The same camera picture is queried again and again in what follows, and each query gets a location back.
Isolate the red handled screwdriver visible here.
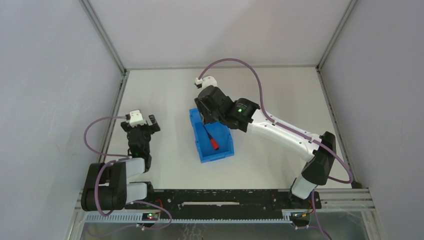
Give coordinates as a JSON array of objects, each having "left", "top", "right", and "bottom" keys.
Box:
[{"left": 203, "top": 125, "right": 220, "bottom": 151}]

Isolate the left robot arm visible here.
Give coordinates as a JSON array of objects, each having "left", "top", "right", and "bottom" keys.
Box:
[{"left": 81, "top": 111, "right": 161, "bottom": 216}]

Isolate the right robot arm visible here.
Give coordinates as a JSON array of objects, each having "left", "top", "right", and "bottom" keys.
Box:
[{"left": 194, "top": 85, "right": 336, "bottom": 200}]

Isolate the blue plastic bin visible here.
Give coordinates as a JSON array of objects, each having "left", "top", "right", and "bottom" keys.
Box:
[{"left": 189, "top": 108, "right": 235, "bottom": 164}]

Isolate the small circuit board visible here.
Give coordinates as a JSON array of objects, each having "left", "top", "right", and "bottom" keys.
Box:
[{"left": 141, "top": 212, "right": 160, "bottom": 221}]

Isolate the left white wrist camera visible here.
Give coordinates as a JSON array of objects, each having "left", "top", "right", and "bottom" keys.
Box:
[{"left": 125, "top": 109, "right": 147, "bottom": 127}]

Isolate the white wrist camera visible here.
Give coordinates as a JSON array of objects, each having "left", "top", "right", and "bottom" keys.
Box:
[
  {"left": 194, "top": 75, "right": 218, "bottom": 89},
  {"left": 125, "top": 109, "right": 147, "bottom": 127}
]

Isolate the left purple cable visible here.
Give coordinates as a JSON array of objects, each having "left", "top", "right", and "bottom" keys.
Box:
[{"left": 83, "top": 115, "right": 173, "bottom": 231}]

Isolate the purple cable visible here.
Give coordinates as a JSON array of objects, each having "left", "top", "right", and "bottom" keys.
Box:
[
  {"left": 198, "top": 58, "right": 355, "bottom": 240},
  {"left": 83, "top": 115, "right": 173, "bottom": 231}
]

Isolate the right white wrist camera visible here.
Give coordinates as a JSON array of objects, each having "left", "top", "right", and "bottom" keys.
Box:
[{"left": 194, "top": 75, "right": 218, "bottom": 89}]

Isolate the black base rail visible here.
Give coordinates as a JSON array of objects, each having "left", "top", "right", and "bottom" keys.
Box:
[{"left": 125, "top": 189, "right": 322, "bottom": 219}]

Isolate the slotted cable duct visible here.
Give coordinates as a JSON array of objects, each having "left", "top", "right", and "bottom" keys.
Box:
[{"left": 85, "top": 212, "right": 293, "bottom": 224}]

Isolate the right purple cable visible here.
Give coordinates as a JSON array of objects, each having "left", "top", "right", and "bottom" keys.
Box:
[{"left": 198, "top": 58, "right": 355, "bottom": 240}]

